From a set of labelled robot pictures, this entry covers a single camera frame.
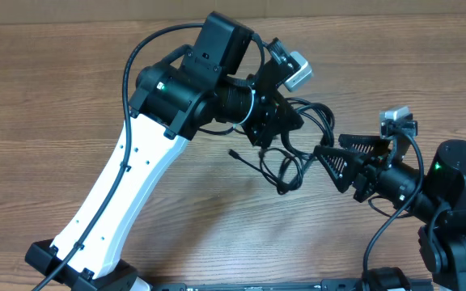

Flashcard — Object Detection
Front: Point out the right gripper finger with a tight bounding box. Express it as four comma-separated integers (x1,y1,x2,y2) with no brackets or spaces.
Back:
338,134,390,155
313,145,369,193

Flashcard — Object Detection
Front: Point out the thin black usb cable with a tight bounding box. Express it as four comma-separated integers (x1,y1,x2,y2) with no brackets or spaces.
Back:
227,147,319,196

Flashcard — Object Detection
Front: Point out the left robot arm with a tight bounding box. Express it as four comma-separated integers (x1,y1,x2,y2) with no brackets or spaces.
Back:
25,12,312,290

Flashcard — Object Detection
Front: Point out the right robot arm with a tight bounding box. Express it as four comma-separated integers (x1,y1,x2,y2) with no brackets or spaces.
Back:
314,134,466,290

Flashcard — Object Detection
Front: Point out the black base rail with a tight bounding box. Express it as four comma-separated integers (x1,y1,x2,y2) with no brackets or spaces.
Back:
149,268,434,291

